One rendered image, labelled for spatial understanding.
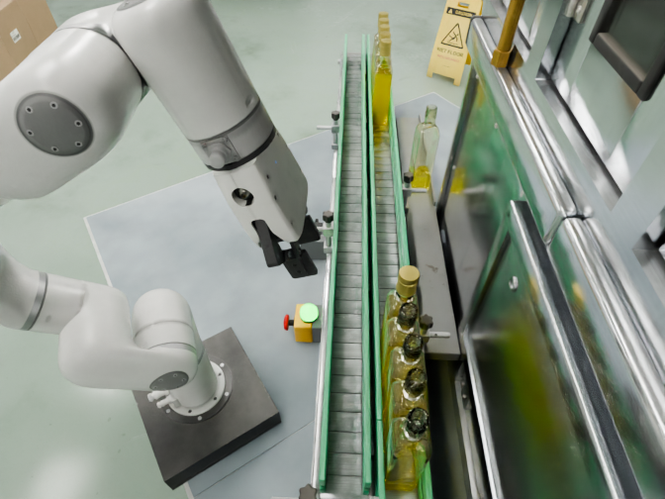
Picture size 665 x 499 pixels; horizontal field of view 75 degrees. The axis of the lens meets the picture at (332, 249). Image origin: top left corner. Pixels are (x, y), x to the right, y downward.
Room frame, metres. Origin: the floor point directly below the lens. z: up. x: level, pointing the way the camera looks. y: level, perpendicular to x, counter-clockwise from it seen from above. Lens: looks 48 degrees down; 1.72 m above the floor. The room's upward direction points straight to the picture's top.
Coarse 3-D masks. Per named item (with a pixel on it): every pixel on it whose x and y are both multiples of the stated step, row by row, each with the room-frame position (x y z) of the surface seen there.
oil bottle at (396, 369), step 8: (392, 352) 0.35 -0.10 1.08; (400, 352) 0.34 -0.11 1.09; (424, 352) 0.35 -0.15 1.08; (392, 360) 0.33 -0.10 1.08; (400, 360) 0.33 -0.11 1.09; (424, 360) 0.33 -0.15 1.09; (392, 368) 0.32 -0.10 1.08; (400, 368) 0.32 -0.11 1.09; (408, 368) 0.31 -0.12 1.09; (424, 368) 0.32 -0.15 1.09; (392, 376) 0.31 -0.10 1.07; (400, 376) 0.31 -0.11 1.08; (384, 384) 0.35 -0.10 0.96; (384, 392) 0.34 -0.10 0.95; (384, 400) 0.32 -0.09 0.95; (384, 408) 0.31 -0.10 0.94
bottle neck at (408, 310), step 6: (402, 306) 0.40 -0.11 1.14; (408, 306) 0.40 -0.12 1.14; (414, 306) 0.40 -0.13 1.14; (402, 312) 0.39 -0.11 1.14; (408, 312) 0.40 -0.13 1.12; (414, 312) 0.39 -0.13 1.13; (402, 318) 0.38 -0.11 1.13; (408, 318) 0.38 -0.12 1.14; (414, 318) 0.38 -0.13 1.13; (402, 324) 0.38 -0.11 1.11; (408, 324) 0.38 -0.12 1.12; (414, 324) 0.38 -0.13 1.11; (402, 330) 0.38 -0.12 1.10; (408, 330) 0.38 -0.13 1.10
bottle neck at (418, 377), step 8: (416, 368) 0.29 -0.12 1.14; (408, 376) 0.28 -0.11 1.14; (416, 376) 0.29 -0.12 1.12; (424, 376) 0.28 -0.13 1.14; (408, 384) 0.27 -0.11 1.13; (416, 384) 0.26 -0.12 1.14; (424, 384) 0.26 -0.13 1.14; (408, 392) 0.27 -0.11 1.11; (416, 392) 0.26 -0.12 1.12; (416, 400) 0.26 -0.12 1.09
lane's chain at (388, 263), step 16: (384, 128) 1.33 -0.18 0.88; (384, 144) 1.24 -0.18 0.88; (384, 160) 1.14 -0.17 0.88; (384, 176) 1.06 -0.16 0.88; (384, 192) 0.99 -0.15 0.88; (384, 208) 0.92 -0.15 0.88; (384, 224) 0.85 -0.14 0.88; (384, 240) 0.79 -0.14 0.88; (384, 256) 0.73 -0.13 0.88; (384, 272) 0.68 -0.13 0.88; (384, 288) 0.63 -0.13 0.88; (384, 304) 0.58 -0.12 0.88; (400, 496) 0.18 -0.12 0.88; (416, 496) 0.18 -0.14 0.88
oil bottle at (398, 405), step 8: (392, 384) 0.30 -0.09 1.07; (400, 384) 0.29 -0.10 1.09; (392, 392) 0.28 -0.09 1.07; (400, 392) 0.28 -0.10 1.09; (424, 392) 0.28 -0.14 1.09; (392, 400) 0.27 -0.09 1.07; (400, 400) 0.26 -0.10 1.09; (408, 400) 0.26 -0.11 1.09; (424, 400) 0.26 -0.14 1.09; (392, 408) 0.26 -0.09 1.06; (400, 408) 0.25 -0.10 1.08; (408, 408) 0.25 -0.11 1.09; (424, 408) 0.25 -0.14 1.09; (384, 416) 0.30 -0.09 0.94; (392, 416) 0.25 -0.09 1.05; (384, 424) 0.28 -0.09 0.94; (384, 432) 0.27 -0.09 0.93; (384, 440) 0.26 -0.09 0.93
